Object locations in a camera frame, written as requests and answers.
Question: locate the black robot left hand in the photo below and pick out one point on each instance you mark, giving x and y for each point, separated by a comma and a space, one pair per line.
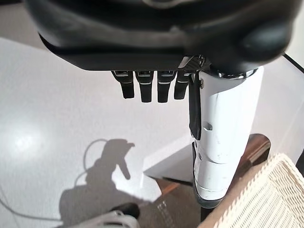
142, 35

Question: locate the white flat board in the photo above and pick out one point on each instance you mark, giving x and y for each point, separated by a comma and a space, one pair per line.
166, 164

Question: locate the brown wooden stool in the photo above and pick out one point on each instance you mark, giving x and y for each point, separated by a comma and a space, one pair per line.
180, 202

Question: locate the white wicker basket tray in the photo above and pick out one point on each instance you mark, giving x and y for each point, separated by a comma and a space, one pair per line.
266, 197

